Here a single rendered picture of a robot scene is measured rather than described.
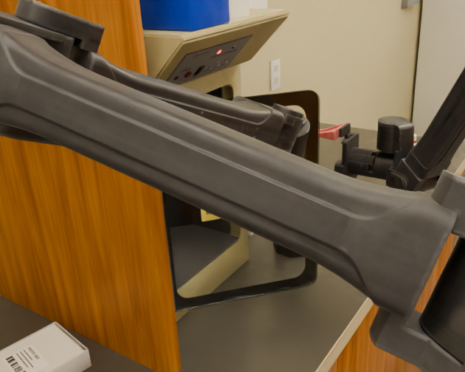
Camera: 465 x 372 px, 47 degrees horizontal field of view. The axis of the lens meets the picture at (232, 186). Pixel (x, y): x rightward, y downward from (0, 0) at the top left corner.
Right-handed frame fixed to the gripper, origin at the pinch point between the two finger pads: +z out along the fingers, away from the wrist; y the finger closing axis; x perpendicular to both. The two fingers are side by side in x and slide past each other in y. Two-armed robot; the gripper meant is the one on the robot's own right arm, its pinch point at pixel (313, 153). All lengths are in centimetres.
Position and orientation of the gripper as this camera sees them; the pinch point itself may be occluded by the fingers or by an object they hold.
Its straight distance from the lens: 119.7
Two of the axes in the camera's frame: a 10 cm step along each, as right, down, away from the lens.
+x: -5.6, 3.6, -7.5
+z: -8.3, -1.8, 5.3
